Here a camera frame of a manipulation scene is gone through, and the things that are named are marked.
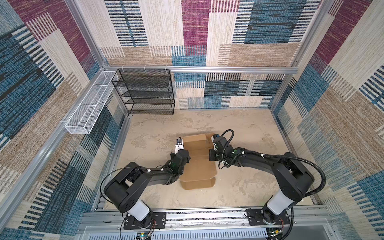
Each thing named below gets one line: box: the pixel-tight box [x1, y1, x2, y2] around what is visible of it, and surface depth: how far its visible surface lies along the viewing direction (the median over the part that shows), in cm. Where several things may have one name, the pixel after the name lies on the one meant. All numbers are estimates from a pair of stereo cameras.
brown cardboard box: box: [179, 133, 217, 190], surface depth 89 cm
